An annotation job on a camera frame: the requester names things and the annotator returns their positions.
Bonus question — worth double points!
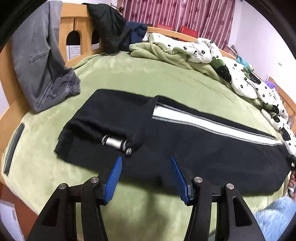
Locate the red box on sill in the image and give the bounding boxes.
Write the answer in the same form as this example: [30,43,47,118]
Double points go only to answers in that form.
[154,24,174,31]
[180,26,198,38]

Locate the white floral quilt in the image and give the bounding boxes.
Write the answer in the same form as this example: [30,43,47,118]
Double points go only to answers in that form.
[128,32,296,156]

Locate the black pants with white stripe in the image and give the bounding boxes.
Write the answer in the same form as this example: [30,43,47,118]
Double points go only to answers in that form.
[55,89,290,195]

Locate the wooden bed frame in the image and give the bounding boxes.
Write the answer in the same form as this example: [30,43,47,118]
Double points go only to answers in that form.
[1,4,295,186]

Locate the pink striped curtain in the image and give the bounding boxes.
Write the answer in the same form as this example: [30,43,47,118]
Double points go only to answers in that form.
[122,0,235,49]

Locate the silver cylindrical gripper part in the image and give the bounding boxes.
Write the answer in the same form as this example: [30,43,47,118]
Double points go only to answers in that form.
[101,135,133,156]

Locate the green fleece bed sheet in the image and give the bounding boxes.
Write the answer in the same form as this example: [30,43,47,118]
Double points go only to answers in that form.
[4,52,280,240]

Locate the grey jeans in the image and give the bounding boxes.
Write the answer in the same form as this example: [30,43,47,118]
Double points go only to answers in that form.
[11,1,80,113]

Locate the navy blue garment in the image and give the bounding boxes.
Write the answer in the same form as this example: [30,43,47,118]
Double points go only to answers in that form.
[120,22,147,51]

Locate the black garment on headboard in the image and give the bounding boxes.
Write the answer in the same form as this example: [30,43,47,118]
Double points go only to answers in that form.
[85,3,131,54]

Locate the person's right hand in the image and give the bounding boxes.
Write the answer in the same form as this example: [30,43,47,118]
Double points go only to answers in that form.
[287,171,295,196]

